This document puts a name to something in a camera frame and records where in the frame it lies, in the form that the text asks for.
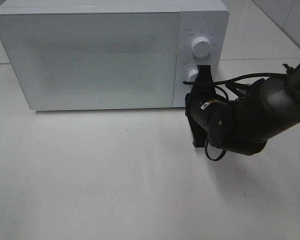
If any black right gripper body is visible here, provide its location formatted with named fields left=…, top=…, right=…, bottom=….
left=185, top=65, right=230, bottom=148

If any white dial knob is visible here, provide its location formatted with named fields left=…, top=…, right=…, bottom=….
left=187, top=69, right=199, bottom=82
left=191, top=36, right=212, bottom=58

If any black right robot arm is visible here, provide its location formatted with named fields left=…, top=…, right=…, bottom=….
left=185, top=63, right=300, bottom=156

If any white microwave oven body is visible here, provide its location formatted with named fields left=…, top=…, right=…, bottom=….
left=0, top=0, right=230, bottom=110

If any black camera cable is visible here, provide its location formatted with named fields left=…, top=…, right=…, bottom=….
left=182, top=57, right=300, bottom=162

